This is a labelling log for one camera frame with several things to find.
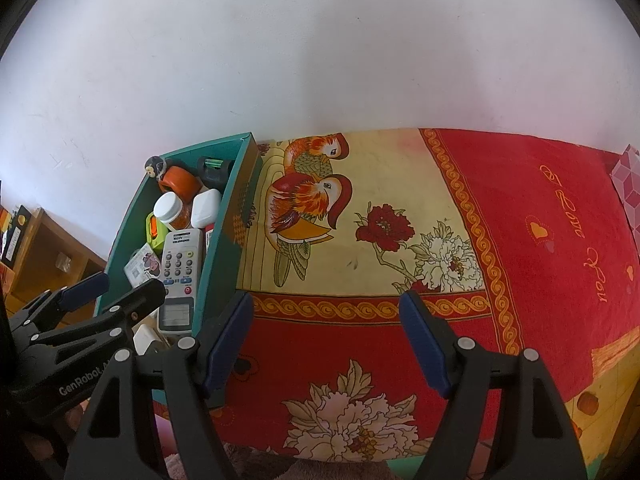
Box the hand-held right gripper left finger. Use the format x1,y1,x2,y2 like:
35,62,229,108
65,290,255,480

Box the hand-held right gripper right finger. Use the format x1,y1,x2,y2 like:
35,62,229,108
398,290,588,480

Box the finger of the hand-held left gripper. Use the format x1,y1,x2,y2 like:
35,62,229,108
10,272,110,333
32,279,167,353

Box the clear card packet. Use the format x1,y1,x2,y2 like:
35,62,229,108
123,242,163,288

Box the white remote control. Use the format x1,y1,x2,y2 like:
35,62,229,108
156,228,206,337

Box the green utility knife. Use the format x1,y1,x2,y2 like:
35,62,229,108
145,211,171,256

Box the orange bottle with white cap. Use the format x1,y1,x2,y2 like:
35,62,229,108
153,192,193,231

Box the teal cardboard box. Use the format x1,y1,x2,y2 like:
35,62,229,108
94,132,263,406

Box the white rounded case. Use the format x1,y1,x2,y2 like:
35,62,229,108
191,187,222,228

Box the orange monkey clock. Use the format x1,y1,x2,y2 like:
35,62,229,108
145,156,203,201

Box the wooden cabinet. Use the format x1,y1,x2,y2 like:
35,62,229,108
0,180,108,331

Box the dark printed card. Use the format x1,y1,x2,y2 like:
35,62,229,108
0,204,32,267

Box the red printed blanket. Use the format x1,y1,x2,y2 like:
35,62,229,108
150,128,640,466

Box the yellow printed bedsheet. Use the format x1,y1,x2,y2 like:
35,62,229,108
562,327,640,476

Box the pink patterned box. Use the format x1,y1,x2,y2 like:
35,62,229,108
610,144,640,241

